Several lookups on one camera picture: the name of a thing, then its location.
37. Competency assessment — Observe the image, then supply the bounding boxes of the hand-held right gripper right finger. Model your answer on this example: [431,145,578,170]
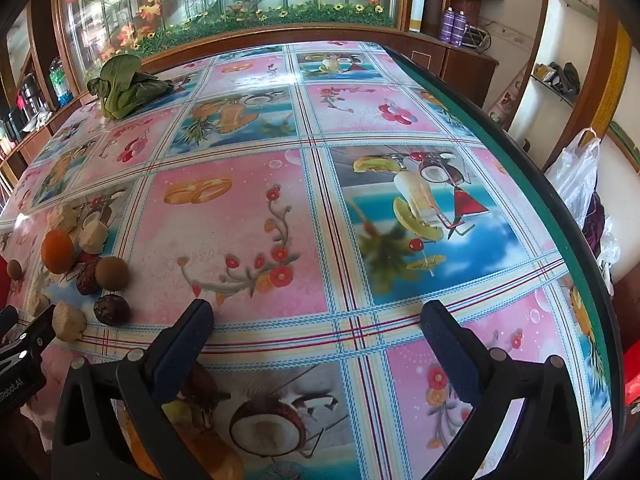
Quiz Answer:
[420,300,583,480]

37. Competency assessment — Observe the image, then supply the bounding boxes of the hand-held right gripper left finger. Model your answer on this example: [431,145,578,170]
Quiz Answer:
[51,299,216,480]

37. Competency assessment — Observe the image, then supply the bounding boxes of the beige yam chunk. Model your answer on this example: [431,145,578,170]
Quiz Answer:
[79,220,109,254]
[27,291,51,317]
[47,203,78,233]
[52,301,87,343]

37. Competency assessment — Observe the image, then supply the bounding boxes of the orange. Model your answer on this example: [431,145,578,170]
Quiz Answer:
[41,229,76,275]

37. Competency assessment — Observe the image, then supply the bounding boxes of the green-edged table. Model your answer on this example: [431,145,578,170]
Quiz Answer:
[380,42,631,480]

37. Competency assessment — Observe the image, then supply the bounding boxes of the fruit-print plastic tablecloth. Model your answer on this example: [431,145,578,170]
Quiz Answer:
[0,40,618,480]

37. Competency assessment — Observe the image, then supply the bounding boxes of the red plastic item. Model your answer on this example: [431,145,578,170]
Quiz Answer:
[625,340,640,411]

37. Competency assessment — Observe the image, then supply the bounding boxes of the white plastic bag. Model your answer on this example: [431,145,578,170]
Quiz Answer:
[545,129,621,281]

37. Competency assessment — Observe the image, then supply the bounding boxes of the blue water bottle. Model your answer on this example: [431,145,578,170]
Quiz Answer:
[47,57,73,108]

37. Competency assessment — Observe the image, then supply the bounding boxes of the green bok choy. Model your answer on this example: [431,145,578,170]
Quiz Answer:
[86,55,173,122]

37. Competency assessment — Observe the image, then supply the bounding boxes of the low wooden cabinet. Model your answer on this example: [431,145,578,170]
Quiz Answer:
[385,30,501,108]

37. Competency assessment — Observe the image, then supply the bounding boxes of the black shoes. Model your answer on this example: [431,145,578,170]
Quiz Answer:
[547,62,581,93]

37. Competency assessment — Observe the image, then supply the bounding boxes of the brown woven basket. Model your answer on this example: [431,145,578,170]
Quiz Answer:
[450,0,483,26]

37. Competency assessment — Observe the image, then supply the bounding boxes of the artificial flower arrangement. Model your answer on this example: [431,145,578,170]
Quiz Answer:
[65,0,396,61]

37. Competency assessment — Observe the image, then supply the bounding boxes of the wooden door frame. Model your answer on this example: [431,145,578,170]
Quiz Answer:
[542,10,633,171]

